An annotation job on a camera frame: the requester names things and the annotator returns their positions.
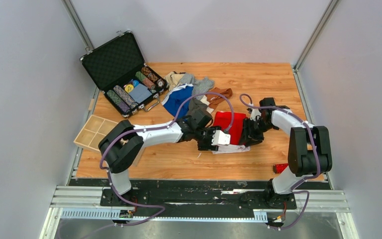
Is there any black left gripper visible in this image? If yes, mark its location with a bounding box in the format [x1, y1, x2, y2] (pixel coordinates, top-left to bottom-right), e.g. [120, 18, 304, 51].
[193, 125, 222, 152]

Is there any brown underwear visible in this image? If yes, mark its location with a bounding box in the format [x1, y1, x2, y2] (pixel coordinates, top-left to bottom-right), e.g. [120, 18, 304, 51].
[206, 87, 233, 110]

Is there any wooden compartment tray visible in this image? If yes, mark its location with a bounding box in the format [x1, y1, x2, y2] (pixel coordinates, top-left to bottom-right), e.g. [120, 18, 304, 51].
[73, 115, 121, 168]

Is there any black aluminium poker chip case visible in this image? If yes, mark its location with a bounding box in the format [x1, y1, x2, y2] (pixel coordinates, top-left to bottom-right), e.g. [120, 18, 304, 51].
[80, 31, 170, 118]

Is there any blue underwear white waistband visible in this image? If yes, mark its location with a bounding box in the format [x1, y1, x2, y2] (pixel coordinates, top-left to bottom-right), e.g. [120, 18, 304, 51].
[162, 84, 193, 118]

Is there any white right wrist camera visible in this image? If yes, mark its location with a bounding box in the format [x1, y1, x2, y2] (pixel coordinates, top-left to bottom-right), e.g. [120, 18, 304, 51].
[248, 108, 261, 121]

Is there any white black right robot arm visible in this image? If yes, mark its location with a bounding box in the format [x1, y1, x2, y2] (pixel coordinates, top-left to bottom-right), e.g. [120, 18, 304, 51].
[239, 98, 333, 208]

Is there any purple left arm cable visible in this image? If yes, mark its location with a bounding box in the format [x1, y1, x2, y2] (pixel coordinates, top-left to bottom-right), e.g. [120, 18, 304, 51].
[99, 92, 235, 228]

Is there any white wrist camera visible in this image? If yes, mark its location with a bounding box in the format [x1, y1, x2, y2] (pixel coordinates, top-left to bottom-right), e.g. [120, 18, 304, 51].
[211, 130, 231, 146]
[248, 108, 261, 121]

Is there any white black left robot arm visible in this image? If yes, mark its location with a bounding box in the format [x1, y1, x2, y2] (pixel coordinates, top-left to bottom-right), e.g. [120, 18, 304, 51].
[98, 110, 231, 206]

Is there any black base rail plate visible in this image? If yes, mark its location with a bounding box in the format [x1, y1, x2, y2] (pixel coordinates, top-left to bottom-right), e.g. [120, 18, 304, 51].
[68, 178, 331, 219]

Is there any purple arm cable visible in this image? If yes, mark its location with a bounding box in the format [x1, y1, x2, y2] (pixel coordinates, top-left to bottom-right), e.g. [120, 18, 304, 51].
[239, 94, 321, 231]
[99, 92, 235, 228]

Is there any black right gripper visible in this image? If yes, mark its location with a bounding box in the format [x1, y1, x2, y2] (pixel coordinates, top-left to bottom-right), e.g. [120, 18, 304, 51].
[238, 118, 276, 147]

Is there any beige underwear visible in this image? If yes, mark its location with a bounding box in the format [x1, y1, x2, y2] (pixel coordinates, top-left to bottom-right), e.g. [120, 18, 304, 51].
[164, 71, 183, 91]

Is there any grey striped underwear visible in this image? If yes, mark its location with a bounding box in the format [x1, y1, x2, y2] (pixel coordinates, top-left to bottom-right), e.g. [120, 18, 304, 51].
[177, 73, 214, 95]

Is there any grey-green underwear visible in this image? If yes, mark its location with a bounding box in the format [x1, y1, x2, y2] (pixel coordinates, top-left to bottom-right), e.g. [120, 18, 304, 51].
[187, 98, 208, 115]

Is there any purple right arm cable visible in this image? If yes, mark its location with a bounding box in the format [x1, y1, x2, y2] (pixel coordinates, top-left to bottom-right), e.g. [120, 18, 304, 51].
[239, 94, 321, 231]

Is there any red glitter lint roller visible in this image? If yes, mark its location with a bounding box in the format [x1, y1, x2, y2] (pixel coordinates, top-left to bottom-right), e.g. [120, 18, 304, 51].
[273, 163, 288, 174]

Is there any red underwear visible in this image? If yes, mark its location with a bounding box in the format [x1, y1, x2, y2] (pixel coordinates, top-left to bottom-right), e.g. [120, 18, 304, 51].
[213, 112, 251, 154]

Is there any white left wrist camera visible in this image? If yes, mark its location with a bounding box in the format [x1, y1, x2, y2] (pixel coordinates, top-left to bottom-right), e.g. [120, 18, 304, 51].
[211, 130, 231, 146]

